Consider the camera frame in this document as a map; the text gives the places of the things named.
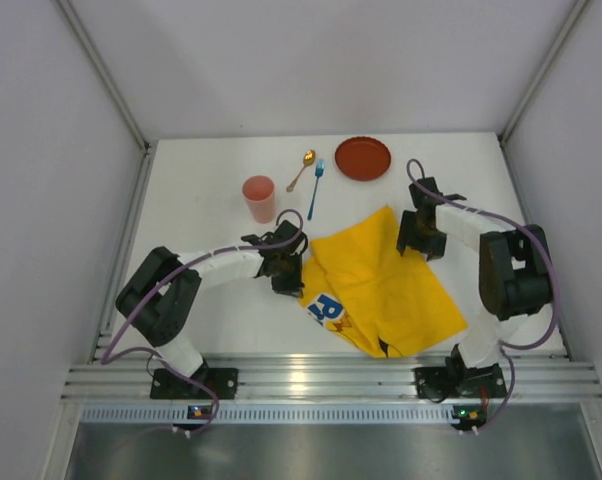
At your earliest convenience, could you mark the pink plastic cup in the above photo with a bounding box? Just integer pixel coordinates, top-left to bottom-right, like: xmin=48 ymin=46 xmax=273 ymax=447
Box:
xmin=242 ymin=175 xmax=275 ymax=224

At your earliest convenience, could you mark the yellow printed cloth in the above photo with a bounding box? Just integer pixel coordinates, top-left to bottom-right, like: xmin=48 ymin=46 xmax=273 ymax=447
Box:
xmin=299 ymin=206 xmax=468 ymax=358

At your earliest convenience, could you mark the blue plastic fork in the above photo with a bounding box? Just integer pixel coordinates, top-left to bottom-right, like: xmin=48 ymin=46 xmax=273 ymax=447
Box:
xmin=307 ymin=159 xmax=325 ymax=221

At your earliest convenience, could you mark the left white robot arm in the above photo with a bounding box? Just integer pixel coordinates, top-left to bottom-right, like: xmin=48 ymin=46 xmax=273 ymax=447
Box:
xmin=115 ymin=220 xmax=308 ymax=383

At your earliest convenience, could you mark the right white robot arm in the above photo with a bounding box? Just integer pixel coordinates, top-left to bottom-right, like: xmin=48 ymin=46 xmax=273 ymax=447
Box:
xmin=397 ymin=177 xmax=554 ymax=403

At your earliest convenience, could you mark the red round plate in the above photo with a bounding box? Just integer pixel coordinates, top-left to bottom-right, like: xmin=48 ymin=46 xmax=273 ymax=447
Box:
xmin=334 ymin=136 xmax=392 ymax=182

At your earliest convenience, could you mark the gold metal spoon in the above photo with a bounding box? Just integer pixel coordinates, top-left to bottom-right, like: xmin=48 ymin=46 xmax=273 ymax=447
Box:
xmin=286 ymin=149 xmax=316 ymax=193

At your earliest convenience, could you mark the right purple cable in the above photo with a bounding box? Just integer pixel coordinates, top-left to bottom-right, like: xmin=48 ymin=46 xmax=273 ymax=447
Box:
xmin=405 ymin=158 xmax=562 ymax=434

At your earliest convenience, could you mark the purple cable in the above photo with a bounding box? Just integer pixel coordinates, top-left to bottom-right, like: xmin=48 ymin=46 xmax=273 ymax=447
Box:
xmin=99 ymin=208 xmax=307 ymax=436
xmin=405 ymin=158 xmax=562 ymax=434

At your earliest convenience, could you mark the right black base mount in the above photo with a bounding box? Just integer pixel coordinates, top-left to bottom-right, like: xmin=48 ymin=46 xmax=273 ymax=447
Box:
xmin=414 ymin=364 xmax=507 ymax=403

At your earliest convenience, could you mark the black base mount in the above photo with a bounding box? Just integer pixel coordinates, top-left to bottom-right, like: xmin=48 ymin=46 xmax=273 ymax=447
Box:
xmin=414 ymin=364 xmax=507 ymax=403
xmin=150 ymin=367 xmax=238 ymax=400

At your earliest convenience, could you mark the right aluminium corner post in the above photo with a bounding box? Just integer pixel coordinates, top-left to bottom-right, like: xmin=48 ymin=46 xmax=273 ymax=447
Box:
xmin=498 ymin=0 xmax=595 ymax=146

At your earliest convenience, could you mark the aluminium corner post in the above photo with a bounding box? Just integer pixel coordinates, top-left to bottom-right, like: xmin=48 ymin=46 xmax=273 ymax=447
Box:
xmin=50 ymin=0 xmax=152 ymax=151
xmin=498 ymin=0 xmax=595 ymax=146

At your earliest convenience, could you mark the left aluminium corner post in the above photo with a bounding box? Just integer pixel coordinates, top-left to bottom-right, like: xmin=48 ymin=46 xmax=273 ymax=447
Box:
xmin=50 ymin=0 xmax=152 ymax=151

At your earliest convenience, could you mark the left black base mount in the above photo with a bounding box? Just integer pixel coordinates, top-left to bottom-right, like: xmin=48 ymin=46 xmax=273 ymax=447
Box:
xmin=150 ymin=367 xmax=238 ymax=400

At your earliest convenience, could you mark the perforated grey cable duct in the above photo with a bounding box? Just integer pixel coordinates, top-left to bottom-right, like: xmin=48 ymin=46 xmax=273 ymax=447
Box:
xmin=81 ymin=403 xmax=485 ymax=425

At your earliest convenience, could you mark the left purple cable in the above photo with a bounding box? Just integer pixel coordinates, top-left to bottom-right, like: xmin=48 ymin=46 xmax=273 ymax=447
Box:
xmin=99 ymin=208 xmax=307 ymax=436

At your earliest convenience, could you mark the aluminium mounting rail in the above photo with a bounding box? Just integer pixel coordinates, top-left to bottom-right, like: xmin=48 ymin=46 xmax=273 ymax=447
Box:
xmin=61 ymin=354 xmax=602 ymax=404

